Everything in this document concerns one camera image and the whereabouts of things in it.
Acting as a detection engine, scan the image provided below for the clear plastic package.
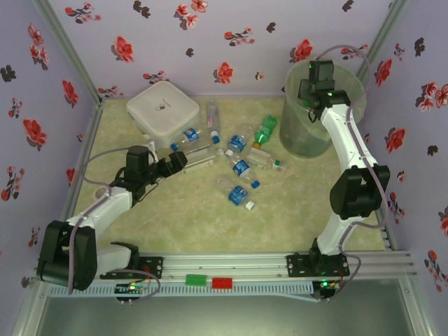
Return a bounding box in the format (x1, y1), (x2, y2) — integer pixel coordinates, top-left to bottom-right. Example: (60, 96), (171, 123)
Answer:
(180, 153), (216, 174)

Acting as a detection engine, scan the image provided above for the clear cola bottle blue cap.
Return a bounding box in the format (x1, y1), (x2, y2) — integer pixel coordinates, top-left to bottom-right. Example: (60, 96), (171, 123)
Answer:
(169, 126), (203, 151)

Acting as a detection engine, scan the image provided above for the clear bottle white cap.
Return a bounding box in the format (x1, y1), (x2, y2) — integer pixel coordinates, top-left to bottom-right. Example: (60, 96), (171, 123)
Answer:
(185, 145), (225, 159)

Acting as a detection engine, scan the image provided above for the blue label bottle white cap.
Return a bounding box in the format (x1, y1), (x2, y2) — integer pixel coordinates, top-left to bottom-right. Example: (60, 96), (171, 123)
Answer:
(216, 174), (256, 211)
(223, 124), (255, 158)

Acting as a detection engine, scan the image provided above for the green bottle orange cap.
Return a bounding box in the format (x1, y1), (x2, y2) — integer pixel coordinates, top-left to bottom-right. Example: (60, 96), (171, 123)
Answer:
(252, 114), (279, 148)

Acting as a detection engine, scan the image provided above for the clear bottle green neck band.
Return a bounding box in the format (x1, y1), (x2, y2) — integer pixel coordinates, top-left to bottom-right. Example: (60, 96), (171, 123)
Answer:
(246, 146), (290, 174)

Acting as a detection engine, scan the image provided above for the bin with green liner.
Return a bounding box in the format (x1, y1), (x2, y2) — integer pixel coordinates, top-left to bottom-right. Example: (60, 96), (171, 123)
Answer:
(279, 55), (368, 158)

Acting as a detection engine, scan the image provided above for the white square plastic container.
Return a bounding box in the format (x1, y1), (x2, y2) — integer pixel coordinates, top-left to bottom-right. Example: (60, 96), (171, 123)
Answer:
(126, 80), (201, 148)

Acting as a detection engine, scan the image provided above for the controller circuit board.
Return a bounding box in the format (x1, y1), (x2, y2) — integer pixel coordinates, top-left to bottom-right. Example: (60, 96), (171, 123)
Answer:
(312, 279), (342, 302)
(114, 281), (148, 306)

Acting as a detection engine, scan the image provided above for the red plastic block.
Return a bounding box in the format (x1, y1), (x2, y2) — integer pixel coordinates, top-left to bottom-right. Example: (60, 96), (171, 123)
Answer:
(211, 277), (235, 290)

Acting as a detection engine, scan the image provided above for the aluminium table side rail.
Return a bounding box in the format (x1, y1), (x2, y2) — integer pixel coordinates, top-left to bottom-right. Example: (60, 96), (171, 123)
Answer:
(351, 125), (398, 251)
(61, 101), (105, 225)

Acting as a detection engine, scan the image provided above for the aluminium frame post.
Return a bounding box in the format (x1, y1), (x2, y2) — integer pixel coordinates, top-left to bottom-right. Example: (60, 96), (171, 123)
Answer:
(31, 0), (105, 104)
(398, 278), (437, 336)
(356, 0), (411, 80)
(10, 279), (52, 336)

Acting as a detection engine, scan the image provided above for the aluminium mounting rail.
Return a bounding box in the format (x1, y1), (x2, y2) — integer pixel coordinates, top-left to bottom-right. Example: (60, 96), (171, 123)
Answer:
(34, 251), (416, 281)

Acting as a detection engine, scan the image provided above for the grey looped base cable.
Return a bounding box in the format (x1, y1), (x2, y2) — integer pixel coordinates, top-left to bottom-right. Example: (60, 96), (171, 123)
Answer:
(104, 268), (161, 302)
(292, 251), (363, 304)

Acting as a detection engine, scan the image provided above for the white slotted cable duct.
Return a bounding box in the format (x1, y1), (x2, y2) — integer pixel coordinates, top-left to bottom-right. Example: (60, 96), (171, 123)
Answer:
(48, 281), (313, 298)

